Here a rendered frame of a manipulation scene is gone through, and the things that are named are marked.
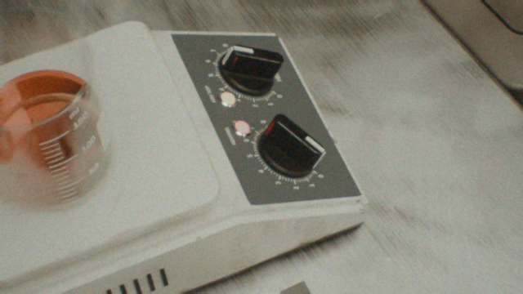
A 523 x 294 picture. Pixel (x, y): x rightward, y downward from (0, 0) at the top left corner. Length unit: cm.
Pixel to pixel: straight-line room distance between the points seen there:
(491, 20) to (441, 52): 52
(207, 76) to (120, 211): 11
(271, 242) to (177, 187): 7
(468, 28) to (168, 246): 70
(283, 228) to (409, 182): 10
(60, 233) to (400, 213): 20
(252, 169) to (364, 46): 15
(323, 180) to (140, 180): 10
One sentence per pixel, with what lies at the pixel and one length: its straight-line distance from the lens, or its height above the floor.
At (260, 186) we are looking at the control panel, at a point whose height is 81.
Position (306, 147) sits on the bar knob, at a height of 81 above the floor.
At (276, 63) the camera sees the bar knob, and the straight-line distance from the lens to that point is 60.
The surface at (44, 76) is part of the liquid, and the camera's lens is 53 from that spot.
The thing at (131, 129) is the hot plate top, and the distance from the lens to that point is 55.
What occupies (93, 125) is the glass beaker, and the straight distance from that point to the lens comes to 49.
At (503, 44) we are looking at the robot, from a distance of 118.
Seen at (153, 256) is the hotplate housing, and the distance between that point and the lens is 54.
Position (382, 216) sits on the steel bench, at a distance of 61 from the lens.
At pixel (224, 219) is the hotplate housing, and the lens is 54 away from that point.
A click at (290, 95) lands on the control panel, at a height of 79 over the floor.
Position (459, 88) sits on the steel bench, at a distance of 66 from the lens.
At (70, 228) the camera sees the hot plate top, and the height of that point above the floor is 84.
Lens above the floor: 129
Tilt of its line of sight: 59 degrees down
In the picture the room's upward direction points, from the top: 4 degrees counter-clockwise
